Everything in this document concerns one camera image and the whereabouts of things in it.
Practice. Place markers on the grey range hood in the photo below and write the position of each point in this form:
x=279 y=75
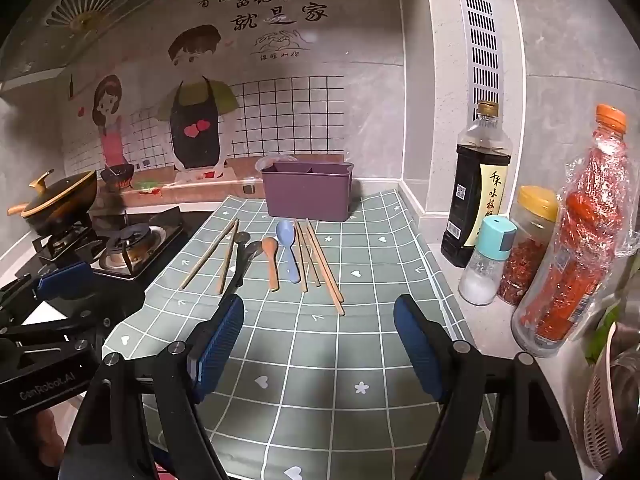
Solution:
x=75 y=15

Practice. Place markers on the dark soy sauce bottle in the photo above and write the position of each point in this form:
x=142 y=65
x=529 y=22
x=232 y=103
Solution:
x=472 y=185

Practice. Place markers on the cartoon couple wall sticker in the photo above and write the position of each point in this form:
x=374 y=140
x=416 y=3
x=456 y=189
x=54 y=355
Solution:
x=200 y=110

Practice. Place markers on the blue plastic spoon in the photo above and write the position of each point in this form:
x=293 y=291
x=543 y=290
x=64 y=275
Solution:
x=285 y=232

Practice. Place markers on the purple plastic utensil holder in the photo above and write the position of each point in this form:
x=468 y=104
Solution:
x=307 y=192

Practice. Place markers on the wooden spoon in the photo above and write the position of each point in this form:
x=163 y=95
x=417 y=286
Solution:
x=270 y=246

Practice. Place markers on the chili flake jar yellow lid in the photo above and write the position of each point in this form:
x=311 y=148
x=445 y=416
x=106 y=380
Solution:
x=532 y=245

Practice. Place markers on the gas stove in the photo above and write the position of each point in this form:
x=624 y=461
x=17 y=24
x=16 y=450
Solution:
x=127 y=255

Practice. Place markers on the green checked tablecloth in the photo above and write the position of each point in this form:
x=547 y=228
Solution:
x=320 y=375

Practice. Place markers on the black wok with lid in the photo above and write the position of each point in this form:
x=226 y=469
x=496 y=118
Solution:
x=60 y=195

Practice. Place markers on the clear plastic container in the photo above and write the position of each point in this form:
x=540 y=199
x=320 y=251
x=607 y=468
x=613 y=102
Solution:
x=270 y=162

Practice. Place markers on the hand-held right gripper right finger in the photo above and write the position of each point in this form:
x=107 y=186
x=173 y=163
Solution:
x=417 y=355

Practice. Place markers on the salt shaker with teal cap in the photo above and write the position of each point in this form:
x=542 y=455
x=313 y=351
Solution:
x=487 y=260

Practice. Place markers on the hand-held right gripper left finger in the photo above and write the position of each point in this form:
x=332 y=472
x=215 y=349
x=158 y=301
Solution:
x=220 y=345

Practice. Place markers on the white vent grille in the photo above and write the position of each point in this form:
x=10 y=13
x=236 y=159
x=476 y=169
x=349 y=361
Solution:
x=481 y=45

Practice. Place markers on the plastic bottle with orange cap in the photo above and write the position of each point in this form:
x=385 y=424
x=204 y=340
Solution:
x=580 y=260

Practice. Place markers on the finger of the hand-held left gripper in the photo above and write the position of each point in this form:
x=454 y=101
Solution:
x=65 y=280
x=115 y=300

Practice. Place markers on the person's left hand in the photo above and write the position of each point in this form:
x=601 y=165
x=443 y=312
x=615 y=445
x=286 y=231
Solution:
x=50 y=435

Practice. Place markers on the pink plastic colander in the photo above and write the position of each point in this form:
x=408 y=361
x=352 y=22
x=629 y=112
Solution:
x=605 y=410

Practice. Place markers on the green vegetable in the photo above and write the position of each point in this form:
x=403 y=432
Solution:
x=602 y=335

